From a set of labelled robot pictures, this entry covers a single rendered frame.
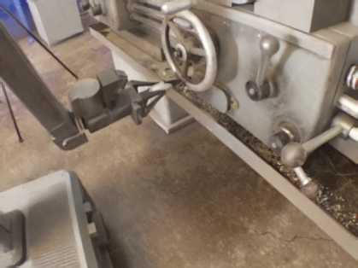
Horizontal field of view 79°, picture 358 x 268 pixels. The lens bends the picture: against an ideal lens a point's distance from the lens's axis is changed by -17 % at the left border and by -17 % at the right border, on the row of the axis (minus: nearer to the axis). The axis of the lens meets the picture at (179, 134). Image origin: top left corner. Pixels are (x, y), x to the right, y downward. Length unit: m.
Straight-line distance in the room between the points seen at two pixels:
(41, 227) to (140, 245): 0.39
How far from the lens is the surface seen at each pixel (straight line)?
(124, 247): 1.06
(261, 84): 0.49
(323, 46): 0.42
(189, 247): 1.01
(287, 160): 0.38
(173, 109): 1.35
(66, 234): 0.85
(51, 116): 0.51
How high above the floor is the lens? 0.94
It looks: 43 degrees down
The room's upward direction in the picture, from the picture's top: 7 degrees counter-clockwise
